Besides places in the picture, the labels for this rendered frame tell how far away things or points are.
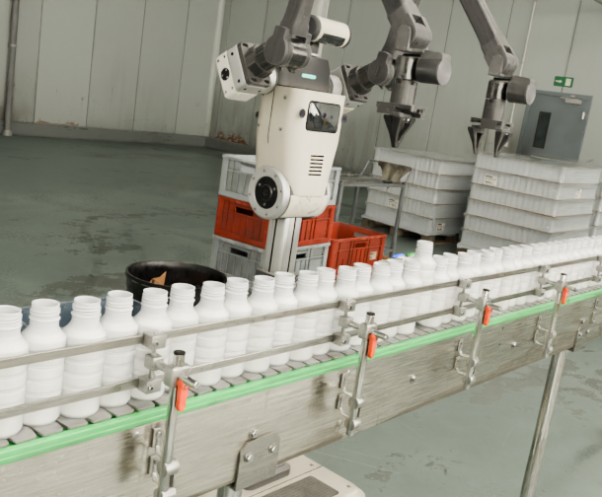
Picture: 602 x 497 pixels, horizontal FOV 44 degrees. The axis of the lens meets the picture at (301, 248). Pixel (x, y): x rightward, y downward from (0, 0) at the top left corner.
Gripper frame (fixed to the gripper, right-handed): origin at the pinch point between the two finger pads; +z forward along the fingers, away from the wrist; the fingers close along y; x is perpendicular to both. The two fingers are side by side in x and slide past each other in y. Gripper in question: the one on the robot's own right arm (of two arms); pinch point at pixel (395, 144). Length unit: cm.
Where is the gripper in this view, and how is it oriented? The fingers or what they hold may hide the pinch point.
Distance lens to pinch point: 175.4
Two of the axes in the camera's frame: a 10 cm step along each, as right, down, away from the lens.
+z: -1.4, 9.7, 1.9
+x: 6.5, -0.5, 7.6
